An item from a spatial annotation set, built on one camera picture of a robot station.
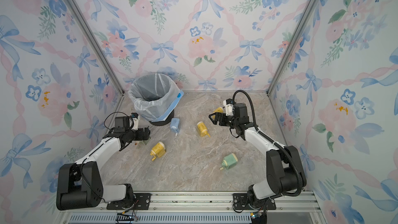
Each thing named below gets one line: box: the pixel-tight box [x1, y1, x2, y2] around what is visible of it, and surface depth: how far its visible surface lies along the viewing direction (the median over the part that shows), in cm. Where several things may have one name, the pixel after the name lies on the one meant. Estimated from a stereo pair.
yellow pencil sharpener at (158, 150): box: [149, 141, 166, 162], surface depth 85 cm
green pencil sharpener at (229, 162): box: [219, 152, 238, 171], surface depth 81 cm
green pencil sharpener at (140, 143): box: [134, 139, 150, 147], surface depth 90 cm
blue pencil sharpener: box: [169, 117, 181, 136], surface depth 97 cm
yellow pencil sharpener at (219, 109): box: [213, 106, 224, 114], surface depth 102 cm
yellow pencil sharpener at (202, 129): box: [196, 121, 211, 138], surface depth 94 cm
